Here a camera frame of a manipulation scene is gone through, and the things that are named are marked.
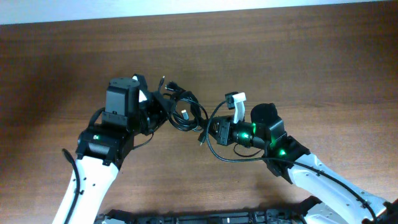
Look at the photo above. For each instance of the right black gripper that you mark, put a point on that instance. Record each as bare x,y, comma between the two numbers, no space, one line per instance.
224,134

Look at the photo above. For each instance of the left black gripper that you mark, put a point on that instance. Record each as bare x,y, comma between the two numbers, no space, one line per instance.
159,102

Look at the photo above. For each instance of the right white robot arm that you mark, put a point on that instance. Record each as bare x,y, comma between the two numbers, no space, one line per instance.
285,157

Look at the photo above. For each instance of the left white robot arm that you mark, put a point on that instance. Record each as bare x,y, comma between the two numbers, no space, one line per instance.
130,109

